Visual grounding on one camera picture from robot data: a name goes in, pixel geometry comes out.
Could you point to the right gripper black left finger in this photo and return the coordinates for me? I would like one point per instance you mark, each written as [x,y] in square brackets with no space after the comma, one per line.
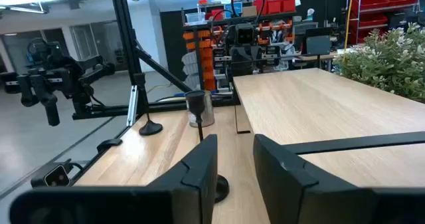
[196,184]

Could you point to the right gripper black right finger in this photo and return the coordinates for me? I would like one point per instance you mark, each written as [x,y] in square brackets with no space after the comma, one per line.
[299,197]

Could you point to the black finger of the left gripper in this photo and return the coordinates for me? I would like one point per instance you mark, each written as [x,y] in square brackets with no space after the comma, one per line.
[254,69]
[238,70]

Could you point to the glass scented candle jar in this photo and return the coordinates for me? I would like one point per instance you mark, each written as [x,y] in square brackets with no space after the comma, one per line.
[208,112]

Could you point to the black candle stick holder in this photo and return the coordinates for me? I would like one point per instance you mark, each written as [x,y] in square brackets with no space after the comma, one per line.
[196,102]
[151,128]

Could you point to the storage rack with orange bins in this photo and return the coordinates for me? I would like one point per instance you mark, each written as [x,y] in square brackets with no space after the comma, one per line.
[206,54]

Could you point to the brown cardboard box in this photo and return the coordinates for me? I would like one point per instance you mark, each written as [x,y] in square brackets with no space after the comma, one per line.
[249,11]

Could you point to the small red storage bin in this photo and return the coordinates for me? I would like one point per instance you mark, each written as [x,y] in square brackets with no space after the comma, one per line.
[261,6]
[275,6]
[289,4]

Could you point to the clear plastic bin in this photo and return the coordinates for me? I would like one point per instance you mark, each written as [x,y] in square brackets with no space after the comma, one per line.
[196,17]

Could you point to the dark computer monitor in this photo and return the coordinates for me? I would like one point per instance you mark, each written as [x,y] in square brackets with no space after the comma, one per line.
[318,43]

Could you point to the black table clamp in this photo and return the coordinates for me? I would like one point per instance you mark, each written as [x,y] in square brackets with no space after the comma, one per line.
[109,143]

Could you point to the red bin shelf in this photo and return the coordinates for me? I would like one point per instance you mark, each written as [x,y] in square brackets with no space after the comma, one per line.
[359,34]

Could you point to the green potted plant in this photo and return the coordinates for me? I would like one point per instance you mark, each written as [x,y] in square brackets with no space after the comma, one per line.
[391,61]

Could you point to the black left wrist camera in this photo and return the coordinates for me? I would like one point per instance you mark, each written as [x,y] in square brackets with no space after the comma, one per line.
[245,34]

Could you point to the silver metal bracket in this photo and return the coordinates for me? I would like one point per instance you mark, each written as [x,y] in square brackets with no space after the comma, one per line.
[132,107]

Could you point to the black aluminium rig frame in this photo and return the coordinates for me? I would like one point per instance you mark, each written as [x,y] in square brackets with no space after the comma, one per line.
[124,24]

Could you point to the black table-level camera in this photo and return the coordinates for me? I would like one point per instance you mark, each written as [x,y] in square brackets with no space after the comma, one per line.
[54,175]

